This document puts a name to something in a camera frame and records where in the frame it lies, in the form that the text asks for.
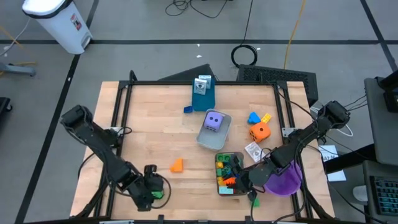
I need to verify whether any white computer mouse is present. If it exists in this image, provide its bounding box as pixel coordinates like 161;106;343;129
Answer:
352;185;369;202

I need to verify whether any black floor object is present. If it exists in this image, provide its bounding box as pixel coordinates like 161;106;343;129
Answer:
0;96;13;121

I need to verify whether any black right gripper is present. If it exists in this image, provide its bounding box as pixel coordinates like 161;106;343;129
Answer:
231;154;281;194

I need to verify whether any black box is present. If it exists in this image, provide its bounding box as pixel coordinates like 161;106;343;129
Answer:
157;63;216;82

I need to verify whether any large blue peg block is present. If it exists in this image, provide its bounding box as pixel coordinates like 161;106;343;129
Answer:
247;111;262;125

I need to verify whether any teal plastic bin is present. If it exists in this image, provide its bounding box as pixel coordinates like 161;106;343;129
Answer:
191;77;216;113

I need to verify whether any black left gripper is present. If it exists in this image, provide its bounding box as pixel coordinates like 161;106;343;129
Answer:
129;175;165;213

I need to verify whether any laptop with lit keyboard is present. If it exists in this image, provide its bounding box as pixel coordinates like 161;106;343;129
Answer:
362;160;398;224

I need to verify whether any grey stand base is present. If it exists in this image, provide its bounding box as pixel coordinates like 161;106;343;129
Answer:
0;62;37;77

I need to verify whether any white pedal trash can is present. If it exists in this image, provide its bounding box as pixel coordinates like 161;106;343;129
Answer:
21;0;93;55

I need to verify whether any white paper sheet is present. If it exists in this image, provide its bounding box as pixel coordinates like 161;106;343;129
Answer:
318;144;347;182

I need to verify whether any purple plastic bucket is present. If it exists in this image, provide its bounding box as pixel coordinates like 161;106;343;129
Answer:
263;160;303;197

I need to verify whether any black desk leg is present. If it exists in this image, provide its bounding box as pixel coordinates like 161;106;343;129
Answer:
323;142;379;175

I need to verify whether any white plastic bin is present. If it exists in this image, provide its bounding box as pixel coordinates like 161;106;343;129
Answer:
195;108;233;152

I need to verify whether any black looped floor cable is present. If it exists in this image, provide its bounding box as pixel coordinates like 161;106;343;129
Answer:
164;0;229;19

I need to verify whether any teal playing cards box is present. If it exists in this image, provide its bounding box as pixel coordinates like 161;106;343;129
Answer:
198;75;213;90

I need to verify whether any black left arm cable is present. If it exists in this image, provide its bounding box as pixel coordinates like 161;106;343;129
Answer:
152;172;172;210

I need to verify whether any black coiled cable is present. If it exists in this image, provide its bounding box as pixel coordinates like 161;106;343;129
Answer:
230;0;258;68

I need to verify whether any orange foam die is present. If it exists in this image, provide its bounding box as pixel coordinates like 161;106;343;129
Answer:
249;121;272;144

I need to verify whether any white floor cable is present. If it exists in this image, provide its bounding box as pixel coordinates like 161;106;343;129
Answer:
0;17;31;58

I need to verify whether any black perforated computer case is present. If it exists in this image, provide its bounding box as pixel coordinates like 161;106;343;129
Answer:
236;64;319;108

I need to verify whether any purple foam die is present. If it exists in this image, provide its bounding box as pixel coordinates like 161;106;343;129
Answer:
203;111;224;132

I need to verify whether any yellow cable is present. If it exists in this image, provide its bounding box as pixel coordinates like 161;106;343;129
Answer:
282;0;307;70

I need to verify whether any large orange peg block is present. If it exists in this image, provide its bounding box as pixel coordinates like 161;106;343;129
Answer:
170;157;184;174

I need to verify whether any grey translucent plastic bin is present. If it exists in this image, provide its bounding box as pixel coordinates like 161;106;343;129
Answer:
214;151;249;197

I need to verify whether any black aluminium table frame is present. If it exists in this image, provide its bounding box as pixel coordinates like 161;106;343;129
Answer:
74;80;335;224

